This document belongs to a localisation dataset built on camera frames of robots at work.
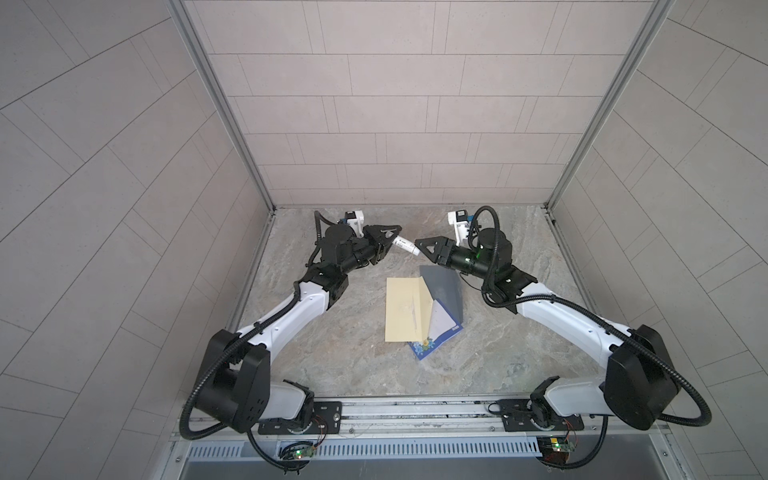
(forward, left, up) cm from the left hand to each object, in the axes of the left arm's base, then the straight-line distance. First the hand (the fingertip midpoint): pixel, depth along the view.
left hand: (408, 229), depth 73 cm
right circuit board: (-42, -36, -28) cm, 62 cm away
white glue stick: (-4, 0, -2) cm, 4 cm away
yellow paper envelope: (-9, -1, -28) cm, 29 cm away
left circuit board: (-44, +23, -24) cm, 55 cm away
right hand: (-5, -2, -2) cm, 5 cm away
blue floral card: (-20, -4, -28) cm, 35 cm away
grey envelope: (-2, -12, -27) cm, 30 cm away
